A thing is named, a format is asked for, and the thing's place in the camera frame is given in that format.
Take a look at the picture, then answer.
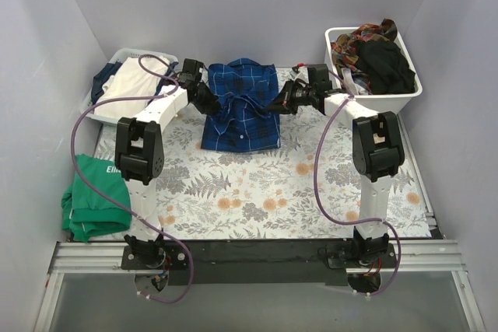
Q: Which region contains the blue plaid long sleeve shirt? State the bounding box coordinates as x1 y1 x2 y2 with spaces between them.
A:
201 58 280 152

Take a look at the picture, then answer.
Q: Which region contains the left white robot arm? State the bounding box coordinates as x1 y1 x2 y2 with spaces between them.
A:
114 59 221 270

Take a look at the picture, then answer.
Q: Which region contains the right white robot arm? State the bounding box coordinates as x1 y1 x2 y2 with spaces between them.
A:
267 64 405 268

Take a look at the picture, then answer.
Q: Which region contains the white crumpled garment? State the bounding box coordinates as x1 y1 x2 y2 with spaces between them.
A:
341 68 370 96

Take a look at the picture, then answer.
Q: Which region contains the brown plaid crumpled shirt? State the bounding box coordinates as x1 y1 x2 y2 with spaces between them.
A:
331 19 398 75

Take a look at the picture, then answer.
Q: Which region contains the folded white shirt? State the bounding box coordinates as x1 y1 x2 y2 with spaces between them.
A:
93 58 160 120

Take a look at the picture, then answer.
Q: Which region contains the white plastic bin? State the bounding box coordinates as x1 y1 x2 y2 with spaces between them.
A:
324 26 423 114

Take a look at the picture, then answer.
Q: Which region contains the floral patterned table mat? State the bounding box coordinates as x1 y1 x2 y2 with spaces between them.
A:
94 68 433 240

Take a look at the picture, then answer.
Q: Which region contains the black crumpled shirt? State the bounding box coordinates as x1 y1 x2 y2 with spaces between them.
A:
355 40 416 95

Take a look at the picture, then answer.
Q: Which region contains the folded navy shirt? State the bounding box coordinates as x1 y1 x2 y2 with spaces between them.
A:
90 61 161 105

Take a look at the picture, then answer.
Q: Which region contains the white slotted laundry basket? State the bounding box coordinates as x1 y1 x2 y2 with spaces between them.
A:
81 48 188 128

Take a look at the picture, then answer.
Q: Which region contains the folded green shirt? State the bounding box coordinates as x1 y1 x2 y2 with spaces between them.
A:
61 155 132 242

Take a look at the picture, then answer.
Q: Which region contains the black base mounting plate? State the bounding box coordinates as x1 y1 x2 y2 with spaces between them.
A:
121 239 397 286

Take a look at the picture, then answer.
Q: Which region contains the aluminium rail frame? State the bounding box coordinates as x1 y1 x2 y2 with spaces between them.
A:
32 114 487 332

